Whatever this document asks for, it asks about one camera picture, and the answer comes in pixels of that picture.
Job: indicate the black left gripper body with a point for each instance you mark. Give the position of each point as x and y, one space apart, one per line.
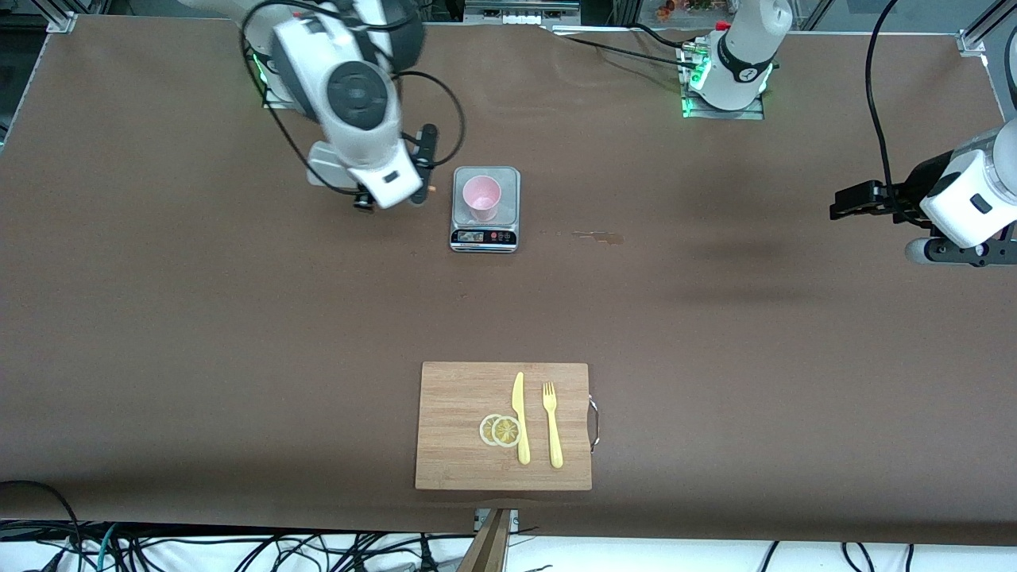
911 191

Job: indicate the pink plastic cup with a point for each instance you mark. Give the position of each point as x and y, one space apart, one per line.
482 197

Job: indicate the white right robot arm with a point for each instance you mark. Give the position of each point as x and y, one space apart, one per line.
349 71

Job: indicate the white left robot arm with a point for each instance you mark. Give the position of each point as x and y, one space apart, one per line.
743 48

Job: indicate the silver digital kitchen scale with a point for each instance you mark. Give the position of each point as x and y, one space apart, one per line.
512 208

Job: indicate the white power strip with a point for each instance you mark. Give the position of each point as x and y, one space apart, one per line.
516 17

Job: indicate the brown table cover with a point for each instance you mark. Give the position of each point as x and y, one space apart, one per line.
318 357

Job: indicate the wooden cutting board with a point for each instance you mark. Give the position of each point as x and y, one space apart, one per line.
461 429

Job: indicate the yellow plastic knife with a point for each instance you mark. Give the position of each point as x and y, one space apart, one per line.
520 417

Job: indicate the lemon slice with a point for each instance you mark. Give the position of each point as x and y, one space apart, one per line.
506 431
485 429

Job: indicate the yellow plastic fork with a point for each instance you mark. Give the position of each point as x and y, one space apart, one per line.
553 433

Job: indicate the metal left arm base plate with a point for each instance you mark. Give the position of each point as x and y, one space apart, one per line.
755 113

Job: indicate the aluminium frame corner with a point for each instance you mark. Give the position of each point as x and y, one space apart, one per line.
59 17
985 28

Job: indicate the wooden post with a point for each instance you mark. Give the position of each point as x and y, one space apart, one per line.
486 548

